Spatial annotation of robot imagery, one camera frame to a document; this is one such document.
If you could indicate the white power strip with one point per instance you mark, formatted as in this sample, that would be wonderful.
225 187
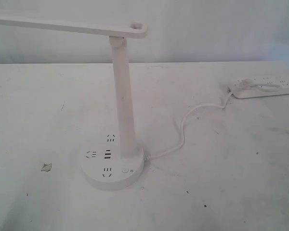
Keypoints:
263 86

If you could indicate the small torn paper scrap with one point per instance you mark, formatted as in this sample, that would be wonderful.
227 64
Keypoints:
46 167

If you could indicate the white plug in strip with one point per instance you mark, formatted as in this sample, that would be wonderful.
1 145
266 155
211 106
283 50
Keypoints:
245 84

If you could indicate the white desk lamp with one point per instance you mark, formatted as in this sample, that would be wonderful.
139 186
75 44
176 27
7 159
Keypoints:
119 161

